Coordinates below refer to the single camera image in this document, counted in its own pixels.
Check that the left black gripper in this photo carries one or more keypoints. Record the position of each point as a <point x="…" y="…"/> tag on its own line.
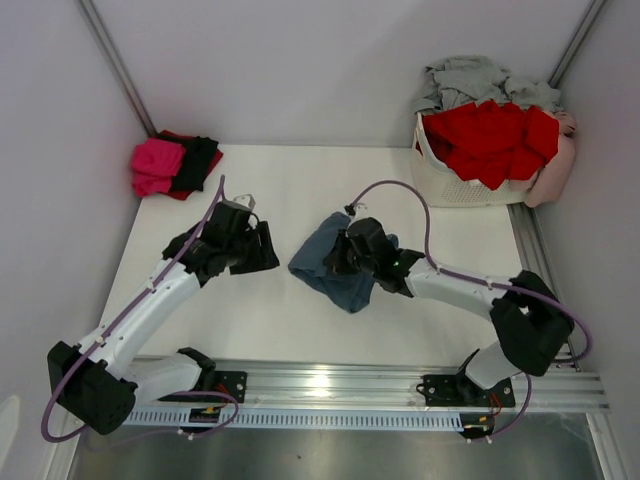
<point x="263" y="256"/>

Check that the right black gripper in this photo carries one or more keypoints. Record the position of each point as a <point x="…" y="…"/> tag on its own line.
<point x="335" y="260"/>

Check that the blue-grey t-shirt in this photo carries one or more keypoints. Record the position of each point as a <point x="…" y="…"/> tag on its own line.
<point x="351" y="293"/>

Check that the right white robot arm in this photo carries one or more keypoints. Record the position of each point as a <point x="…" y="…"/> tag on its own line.
<point x="529" y="324"/>

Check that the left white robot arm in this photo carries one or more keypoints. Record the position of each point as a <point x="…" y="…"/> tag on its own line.
<point x="96" y="380"/>

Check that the folded black t-shirt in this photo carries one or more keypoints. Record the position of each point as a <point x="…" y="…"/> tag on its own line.
<point x="196" y="161"/>

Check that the white laundry basket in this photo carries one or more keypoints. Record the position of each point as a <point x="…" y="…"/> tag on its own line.
<point x="442" y="188"/>

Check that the folded pink t-shirt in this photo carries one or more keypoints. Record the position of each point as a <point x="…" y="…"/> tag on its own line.
<point x="154" y="164"/>

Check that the red t-shirt in basket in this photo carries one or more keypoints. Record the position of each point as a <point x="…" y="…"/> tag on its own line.
<point x="493" y="143"/>

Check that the grey t-shirt in basket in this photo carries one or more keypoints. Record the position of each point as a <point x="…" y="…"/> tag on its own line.
<point x="455" y="81"/>

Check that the light pink garment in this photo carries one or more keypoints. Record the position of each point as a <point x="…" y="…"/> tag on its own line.
<point x="552" y="179"/>

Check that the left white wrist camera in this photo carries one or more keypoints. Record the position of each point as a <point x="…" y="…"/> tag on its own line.
<point x="247" y="201"/>

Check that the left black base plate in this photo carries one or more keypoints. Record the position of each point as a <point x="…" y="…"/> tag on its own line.
<point x="233" y="383"/>

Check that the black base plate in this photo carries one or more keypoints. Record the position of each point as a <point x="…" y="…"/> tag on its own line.
<point x="444" y="390"/>
<point x="233" y="383"/>

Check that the aluminium mounting rail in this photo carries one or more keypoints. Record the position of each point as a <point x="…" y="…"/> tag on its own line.
<point x="293" y="385"/>

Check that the right side aluminium rail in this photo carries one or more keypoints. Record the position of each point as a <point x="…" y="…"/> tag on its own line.
<point x="534" y="256"/>

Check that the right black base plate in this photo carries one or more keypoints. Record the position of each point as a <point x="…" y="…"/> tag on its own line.
<point x="444" y="390"/>

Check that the white slotted cable duct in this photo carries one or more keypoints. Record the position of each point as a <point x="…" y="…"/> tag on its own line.
<point x="295" y="419"/>

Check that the left corner aluminium post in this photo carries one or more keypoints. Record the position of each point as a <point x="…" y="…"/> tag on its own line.
<point x="113" y="58"/>

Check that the corner aluminium post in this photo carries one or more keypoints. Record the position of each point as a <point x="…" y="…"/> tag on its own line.
<point x="578" y="39"/>
<point x="113" y="58"/>

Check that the right corner aluminium post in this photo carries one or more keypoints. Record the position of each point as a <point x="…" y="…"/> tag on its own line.
<point x="578" y="39"/>

